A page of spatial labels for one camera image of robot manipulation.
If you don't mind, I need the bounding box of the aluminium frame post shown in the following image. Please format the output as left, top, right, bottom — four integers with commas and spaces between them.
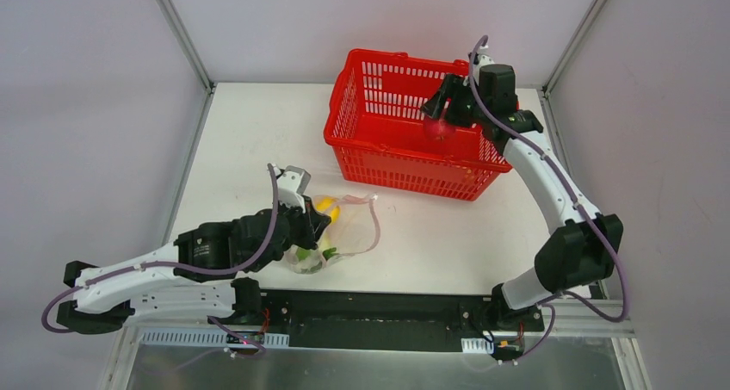
156, 0, 214, 95
541, 0, 609, 98

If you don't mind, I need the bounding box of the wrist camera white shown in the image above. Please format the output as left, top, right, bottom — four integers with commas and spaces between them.
470, 45, 495, 67
272, 164, 311, 209

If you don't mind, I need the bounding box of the white daikon radish toy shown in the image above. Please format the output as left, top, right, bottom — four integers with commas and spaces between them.
316, 233, 333, 254

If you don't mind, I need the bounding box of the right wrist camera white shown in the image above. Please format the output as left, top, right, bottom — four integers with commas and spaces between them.
470, 45, 495, 67

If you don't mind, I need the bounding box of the red apple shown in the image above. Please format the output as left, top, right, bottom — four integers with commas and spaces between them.
423, 118, 456, 141

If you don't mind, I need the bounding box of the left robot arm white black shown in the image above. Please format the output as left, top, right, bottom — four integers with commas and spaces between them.
41, 198, 331, 335

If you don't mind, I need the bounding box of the red plastic shopping basket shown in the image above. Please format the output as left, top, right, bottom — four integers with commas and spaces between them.
324, 48, 512, 201

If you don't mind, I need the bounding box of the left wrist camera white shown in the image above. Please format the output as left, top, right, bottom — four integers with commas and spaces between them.
272, 164, 311, 209

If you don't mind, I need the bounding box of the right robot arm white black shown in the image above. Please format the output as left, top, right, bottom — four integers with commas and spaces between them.
421, 64, 623, 330

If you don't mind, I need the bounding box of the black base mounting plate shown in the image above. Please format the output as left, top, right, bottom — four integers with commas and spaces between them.
207, 288, 543, 355

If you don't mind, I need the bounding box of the green vegetable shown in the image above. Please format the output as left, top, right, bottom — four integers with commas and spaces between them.
294, 247, 337, 265

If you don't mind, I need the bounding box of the right aluminium frame post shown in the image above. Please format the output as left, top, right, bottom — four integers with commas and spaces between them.
541, 0, 609, 98

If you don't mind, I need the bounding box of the clear pink zip top bag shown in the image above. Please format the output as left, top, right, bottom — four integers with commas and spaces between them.
284, 193, 381, 275

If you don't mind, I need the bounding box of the left aluminium frame post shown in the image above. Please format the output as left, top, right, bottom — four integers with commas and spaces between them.
156, 0, 214, 95

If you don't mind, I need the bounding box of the yellow orange fruit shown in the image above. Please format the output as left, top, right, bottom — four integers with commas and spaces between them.
314, 196, 341, 224

